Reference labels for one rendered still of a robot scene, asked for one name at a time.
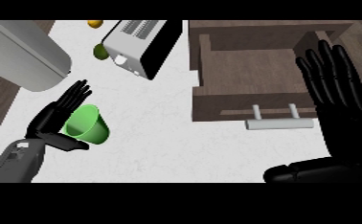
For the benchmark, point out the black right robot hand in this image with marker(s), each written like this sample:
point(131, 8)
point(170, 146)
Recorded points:
point(337, 113)

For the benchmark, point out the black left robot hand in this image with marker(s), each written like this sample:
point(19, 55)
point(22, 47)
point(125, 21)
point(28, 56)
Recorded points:
point(51, 116)

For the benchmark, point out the large grey rounded appliance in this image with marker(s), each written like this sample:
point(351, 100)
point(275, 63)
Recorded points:
point(28, 57)

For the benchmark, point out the green cup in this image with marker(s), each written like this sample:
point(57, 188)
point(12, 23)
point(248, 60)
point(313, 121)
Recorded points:
point(87, 125)

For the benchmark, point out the white and black toaster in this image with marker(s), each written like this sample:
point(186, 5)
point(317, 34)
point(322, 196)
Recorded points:
point(140, 44)

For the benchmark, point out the open brown wooden drawer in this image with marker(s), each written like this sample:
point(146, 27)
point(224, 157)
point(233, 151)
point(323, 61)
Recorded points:
point(249, 84)

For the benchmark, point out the green lime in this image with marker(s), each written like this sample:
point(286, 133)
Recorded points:
point(99, 51)

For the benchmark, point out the brown wooden cabinet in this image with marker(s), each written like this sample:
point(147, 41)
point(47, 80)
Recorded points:
point(269, 33)

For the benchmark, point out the yellow lemon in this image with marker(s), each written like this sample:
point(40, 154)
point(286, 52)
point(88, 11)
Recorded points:
point(94, 23)

